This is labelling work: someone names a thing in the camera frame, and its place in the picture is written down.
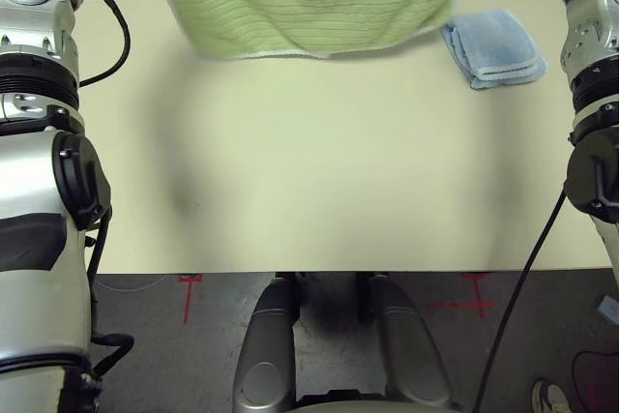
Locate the thin white floor wire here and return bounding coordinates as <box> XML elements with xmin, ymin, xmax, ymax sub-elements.
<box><xmin>110</xmin><ymin>276</ymin><xmax>171</xmax><ymax>293</ymax></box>

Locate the folded light blue towel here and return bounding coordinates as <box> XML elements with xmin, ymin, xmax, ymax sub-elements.
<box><xmin>439</xmin><ymin>10</ymin><xmax>549</xmax><ymax>91</ymax></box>

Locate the white sneaker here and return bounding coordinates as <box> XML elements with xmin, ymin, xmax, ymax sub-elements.
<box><xmin>530</xmin><ymin>378</ymin><xmax>575</xmax><ymax>413</ymax></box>

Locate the cream robot torso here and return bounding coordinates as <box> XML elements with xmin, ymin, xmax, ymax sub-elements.
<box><xmin>292</xmin><ymin>388</ymin><xmax>460</xmax><ymax>413</ymax></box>

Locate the blue grey foam block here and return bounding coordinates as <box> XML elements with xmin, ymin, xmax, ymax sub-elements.
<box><xmin>597</xmin><ymin>294</ymin><xmax>619</xmax><ymax>326</ymax></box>

